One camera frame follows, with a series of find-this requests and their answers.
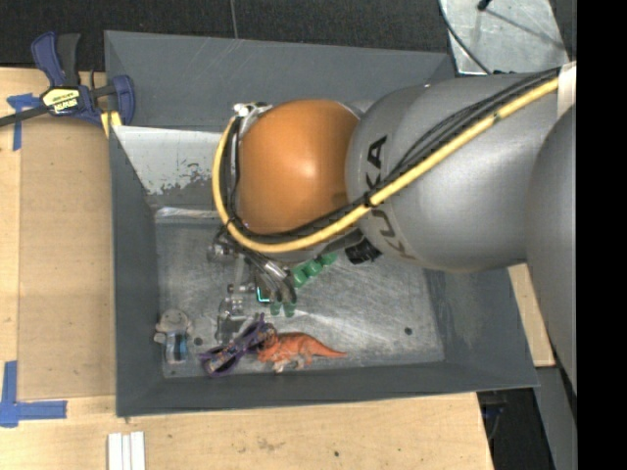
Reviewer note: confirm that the purple sunglasses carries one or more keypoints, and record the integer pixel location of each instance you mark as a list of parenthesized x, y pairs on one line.
[(230, 353)]

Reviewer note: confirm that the grey metal bin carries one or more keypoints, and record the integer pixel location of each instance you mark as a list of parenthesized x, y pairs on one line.
[(362, 311)]

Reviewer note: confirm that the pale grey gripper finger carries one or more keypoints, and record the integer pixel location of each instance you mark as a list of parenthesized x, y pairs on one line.
[(238, 289), (229, 325)]

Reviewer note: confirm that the white and blue toy figure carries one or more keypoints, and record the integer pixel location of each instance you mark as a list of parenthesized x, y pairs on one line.
[(175, 336)]

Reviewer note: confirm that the orange toy dinosaur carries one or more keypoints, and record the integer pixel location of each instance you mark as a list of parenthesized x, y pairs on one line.
[(294, 348)]

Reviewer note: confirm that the pale wood board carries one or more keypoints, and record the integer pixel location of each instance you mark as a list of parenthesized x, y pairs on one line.
[(63, 262)]

